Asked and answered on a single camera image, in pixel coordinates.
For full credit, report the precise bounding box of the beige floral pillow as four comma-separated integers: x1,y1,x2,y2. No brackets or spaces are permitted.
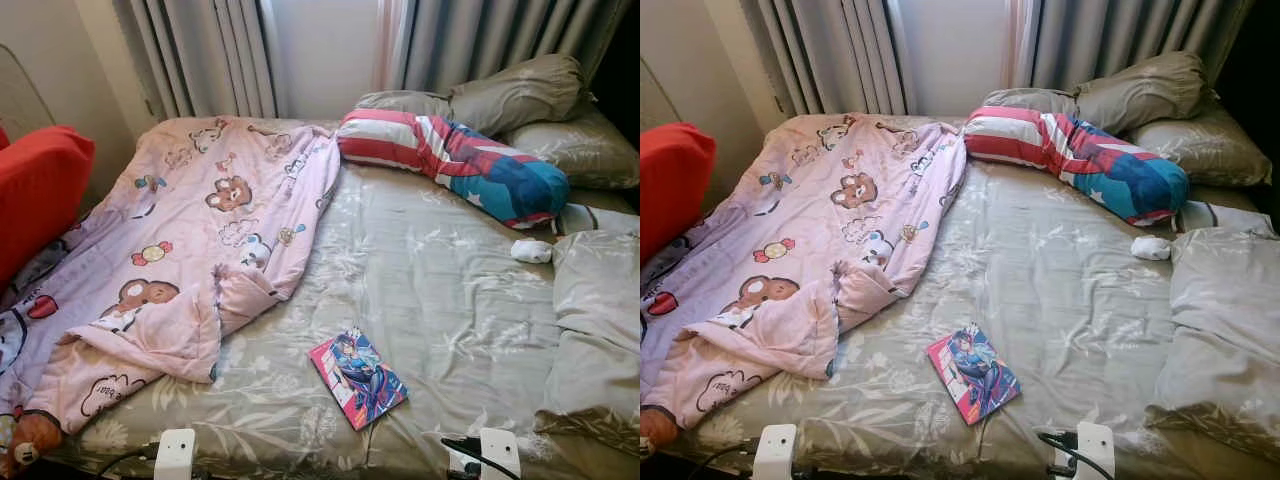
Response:
500,100,641,191
1125,100,1273,189

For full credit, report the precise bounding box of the beige floral bed sheet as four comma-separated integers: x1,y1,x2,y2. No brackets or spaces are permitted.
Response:
40,115,641,480
665,112,1280,480

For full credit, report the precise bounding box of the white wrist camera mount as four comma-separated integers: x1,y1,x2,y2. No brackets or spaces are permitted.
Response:
1072,421,1116,480
752,424,798,480
153,428,198,480
478,428,523,480

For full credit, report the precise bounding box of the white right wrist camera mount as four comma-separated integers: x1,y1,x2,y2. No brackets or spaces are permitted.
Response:
478,428,523,480
1072,421,1116,480

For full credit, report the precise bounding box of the white striped cloth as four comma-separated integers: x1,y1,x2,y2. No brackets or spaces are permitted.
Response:
555,203,641,238
1178,198,1279,238

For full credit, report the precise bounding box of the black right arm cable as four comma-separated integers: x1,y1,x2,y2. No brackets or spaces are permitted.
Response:
440,434,526,480
1036,429,1119,480

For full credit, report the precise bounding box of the grey pleated curtain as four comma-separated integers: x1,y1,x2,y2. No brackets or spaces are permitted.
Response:
110,0,286,123
378,0,633,96
1010,0,1256,93
740,0,916,119

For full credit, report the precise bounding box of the folded beige floral blanket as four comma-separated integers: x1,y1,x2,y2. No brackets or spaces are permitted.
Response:
533,228,641,461
1145,225,1280,463

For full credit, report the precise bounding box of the pink bear print quilt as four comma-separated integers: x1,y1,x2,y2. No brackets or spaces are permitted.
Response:
640,113,969,431
0,115,341,436

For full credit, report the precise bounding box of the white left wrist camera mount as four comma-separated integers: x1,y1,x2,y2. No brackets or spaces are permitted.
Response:
153,428,198,480
752,424,798,480

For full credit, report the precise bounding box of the red striped blue bolster pillow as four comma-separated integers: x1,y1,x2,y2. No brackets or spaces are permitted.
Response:
336,108,571,229
962,105,1191,227

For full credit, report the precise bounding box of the brown teddy bear toy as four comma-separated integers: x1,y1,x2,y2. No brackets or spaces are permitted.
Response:
640,405,681,461
0,410,63,479

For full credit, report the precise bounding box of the superhero comic book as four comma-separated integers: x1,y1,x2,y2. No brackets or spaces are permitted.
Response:
307,327,409,432
926,322,1023,426

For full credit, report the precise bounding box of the plump beige pillow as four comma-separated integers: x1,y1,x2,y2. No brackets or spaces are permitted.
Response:
1072,50,1208,136
448,53,586,138

